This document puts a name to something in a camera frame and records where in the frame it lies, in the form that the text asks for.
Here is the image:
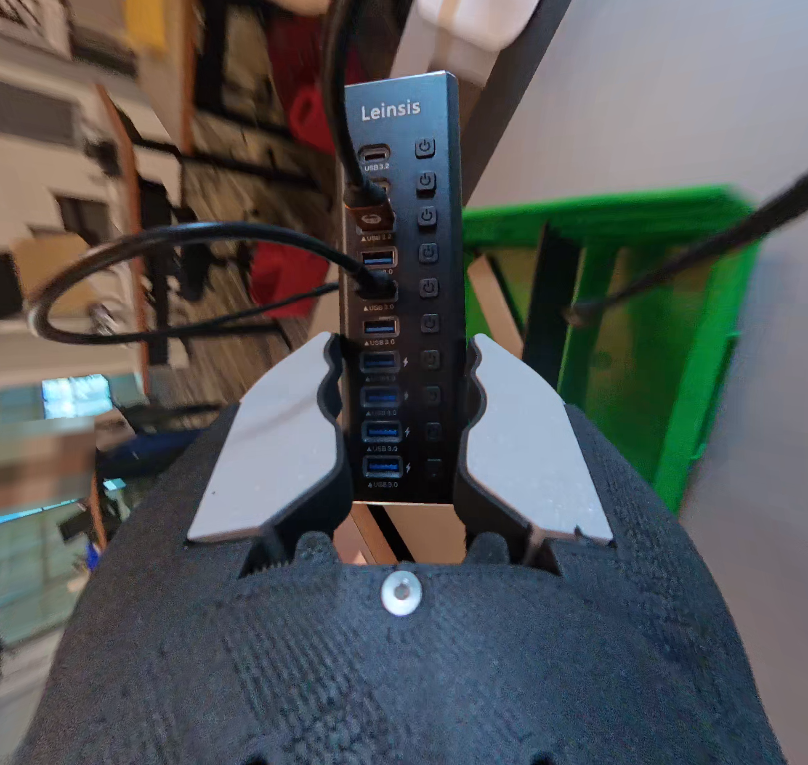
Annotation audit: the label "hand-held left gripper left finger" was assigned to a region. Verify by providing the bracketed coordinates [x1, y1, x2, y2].
[186, 332, 353, 573]

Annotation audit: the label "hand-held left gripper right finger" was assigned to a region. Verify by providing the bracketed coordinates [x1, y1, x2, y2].
[453, 334, 614, 569]

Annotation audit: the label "green plastic bin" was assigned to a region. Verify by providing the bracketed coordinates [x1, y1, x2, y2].
[461, 186, 761, 513]

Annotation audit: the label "black usb cable grey plug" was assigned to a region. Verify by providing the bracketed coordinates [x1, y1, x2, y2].
[28, 222, 397, 346]

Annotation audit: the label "black usb hub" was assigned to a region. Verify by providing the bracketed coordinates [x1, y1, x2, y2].
[341, 71, 473, 505]

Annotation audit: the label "braided usb cable orange plugs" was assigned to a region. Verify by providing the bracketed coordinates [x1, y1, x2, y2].
[319, 0, 808, 330]

